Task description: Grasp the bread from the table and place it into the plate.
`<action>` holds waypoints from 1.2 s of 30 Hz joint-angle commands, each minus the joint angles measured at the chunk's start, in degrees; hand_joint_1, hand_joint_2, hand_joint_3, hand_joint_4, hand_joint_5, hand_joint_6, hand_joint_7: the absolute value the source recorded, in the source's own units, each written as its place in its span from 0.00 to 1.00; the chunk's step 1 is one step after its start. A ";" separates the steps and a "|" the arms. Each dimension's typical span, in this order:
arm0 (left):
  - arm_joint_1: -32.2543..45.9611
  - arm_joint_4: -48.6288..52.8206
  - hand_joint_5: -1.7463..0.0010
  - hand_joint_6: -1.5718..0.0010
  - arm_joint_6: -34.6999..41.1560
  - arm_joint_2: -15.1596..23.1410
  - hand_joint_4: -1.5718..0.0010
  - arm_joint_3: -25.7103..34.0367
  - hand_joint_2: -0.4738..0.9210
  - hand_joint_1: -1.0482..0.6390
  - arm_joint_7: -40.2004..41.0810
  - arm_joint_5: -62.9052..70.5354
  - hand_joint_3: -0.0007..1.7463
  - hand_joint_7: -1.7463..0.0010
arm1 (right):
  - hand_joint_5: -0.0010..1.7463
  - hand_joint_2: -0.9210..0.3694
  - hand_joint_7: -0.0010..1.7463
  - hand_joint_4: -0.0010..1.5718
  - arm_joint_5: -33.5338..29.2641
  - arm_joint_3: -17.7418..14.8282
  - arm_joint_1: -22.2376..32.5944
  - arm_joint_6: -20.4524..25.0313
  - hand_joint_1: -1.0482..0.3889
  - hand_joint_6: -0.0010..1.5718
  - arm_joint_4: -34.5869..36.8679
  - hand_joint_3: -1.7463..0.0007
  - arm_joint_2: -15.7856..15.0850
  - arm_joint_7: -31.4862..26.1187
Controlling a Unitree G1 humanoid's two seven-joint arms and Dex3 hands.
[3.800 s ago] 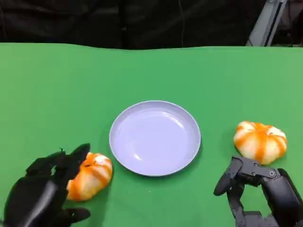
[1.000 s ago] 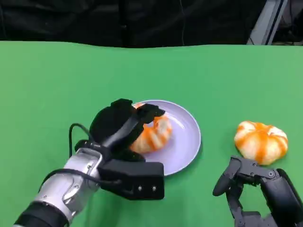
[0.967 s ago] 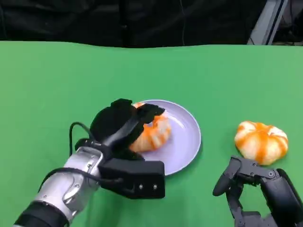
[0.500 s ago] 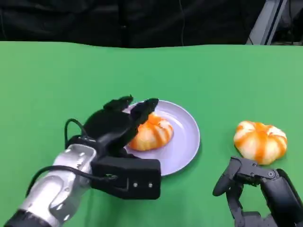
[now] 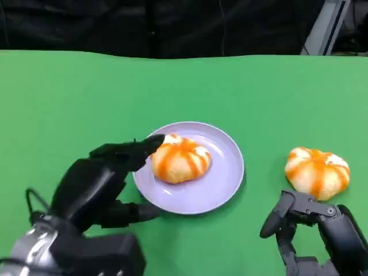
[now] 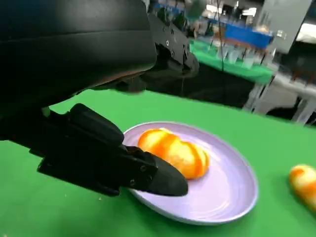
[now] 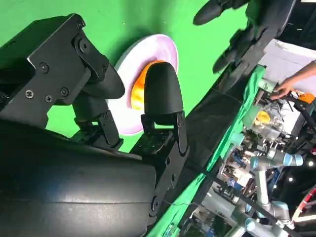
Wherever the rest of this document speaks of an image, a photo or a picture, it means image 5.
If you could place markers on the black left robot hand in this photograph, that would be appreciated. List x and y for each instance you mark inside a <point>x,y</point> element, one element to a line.
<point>97,184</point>

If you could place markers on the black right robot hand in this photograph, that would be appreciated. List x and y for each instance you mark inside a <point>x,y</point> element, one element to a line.
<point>330,230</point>

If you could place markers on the orange and white bread roll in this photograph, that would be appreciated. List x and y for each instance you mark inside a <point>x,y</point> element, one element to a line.
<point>317,172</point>
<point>182,161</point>

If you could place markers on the lilac plate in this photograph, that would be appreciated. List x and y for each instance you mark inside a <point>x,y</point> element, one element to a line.
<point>201,189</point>

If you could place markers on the green table cloth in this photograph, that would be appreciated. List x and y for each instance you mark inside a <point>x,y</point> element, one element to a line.
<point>184,95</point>

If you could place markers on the black backdrop curtain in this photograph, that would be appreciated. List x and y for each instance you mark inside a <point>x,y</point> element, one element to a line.
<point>143,26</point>

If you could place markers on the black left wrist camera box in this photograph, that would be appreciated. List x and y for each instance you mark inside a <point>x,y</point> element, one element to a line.
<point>100,254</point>

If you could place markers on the grey metal frame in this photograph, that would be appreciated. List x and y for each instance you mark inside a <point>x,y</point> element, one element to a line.
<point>326,27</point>

